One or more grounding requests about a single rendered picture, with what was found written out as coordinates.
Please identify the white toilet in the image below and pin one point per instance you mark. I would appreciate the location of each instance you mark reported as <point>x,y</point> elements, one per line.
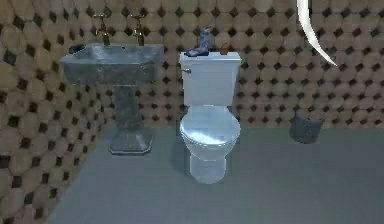
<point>209,126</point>

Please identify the blue grey cloth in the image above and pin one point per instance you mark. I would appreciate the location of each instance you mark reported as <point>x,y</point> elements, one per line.
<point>201,46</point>

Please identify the small brown object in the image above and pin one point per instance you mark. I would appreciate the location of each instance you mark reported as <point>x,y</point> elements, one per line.
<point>224,48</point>

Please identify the grey waste bin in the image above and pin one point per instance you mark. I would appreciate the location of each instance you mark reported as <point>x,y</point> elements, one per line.
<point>304,130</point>

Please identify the brass tap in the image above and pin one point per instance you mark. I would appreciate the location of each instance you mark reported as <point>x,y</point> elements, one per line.
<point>139,30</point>
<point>102,30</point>

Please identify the grey stone pedestal sink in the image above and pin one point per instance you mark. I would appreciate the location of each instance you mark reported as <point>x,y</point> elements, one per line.
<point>113,65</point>

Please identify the white curved strip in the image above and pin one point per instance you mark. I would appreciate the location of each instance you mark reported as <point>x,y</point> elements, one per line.
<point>308,28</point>

